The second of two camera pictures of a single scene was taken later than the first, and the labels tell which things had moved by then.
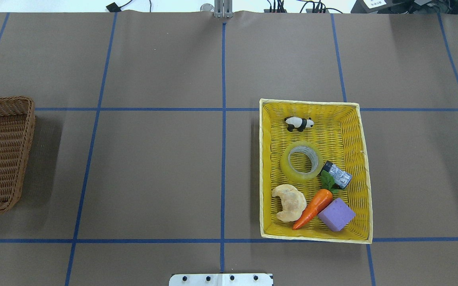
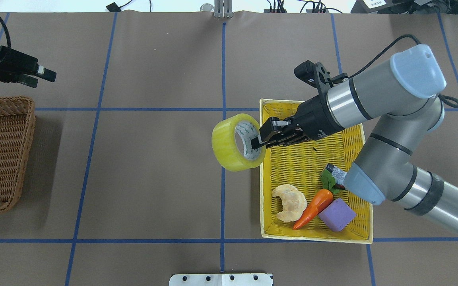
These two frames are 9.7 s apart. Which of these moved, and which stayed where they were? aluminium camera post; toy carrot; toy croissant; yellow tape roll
Moved: yellow tape roll
Stayed: aluminium camera post; toy carrot; toy croissant
